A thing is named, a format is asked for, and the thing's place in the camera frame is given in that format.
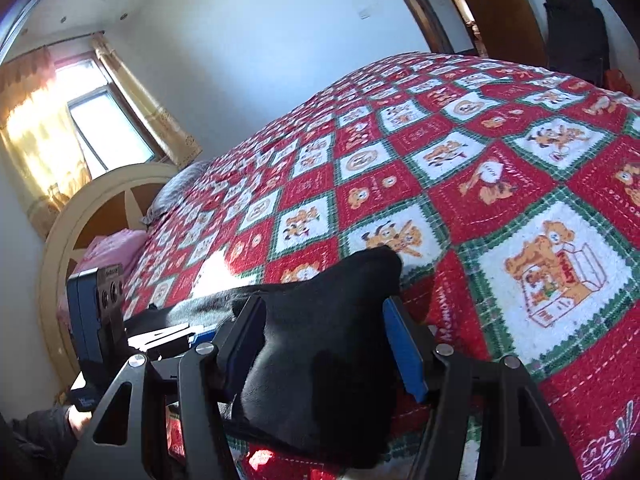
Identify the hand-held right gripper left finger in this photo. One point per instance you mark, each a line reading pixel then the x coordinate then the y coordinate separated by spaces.
pixel 245 355

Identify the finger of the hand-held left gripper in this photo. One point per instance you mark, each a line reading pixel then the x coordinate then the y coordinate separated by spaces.
pixel 165 336

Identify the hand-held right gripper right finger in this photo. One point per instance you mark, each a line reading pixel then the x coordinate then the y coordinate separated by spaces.
pixel 406 352

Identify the black pants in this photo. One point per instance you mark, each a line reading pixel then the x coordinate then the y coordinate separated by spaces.
pixel 325 360

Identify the person's left forearm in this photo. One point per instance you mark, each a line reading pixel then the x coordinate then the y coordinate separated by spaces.
pixel 45 440

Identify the folded pink blanket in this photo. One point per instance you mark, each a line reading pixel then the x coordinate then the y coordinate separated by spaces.
pixel 110 250

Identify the cream and wood headboard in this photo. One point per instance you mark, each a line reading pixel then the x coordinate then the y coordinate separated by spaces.
pixel 100 185

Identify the striped pillow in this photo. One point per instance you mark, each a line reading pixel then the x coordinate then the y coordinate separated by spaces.
pixel 175 190

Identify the wide yellow curtain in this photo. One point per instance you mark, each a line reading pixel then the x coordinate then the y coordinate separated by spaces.
pixel 35 135

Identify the window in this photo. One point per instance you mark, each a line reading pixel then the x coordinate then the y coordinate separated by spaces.
pixel 110 125

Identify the red printed quilt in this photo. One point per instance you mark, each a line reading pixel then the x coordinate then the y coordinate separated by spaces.
pixel 500 185

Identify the narrow yellow curtain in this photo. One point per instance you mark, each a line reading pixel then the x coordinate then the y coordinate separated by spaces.
pixel 145 110

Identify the red bag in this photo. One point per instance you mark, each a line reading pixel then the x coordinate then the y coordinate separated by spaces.
pixel 619 82

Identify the brown wooden door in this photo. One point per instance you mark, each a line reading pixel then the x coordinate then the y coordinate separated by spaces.
pixel 500 20

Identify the black chair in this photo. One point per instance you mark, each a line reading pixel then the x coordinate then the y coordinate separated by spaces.
pixel 575 35

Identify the white wall switch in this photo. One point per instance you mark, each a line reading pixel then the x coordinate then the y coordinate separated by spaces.
pixel 365 13

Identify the brown door frame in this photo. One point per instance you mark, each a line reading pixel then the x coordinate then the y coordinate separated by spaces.
pixel 425 10

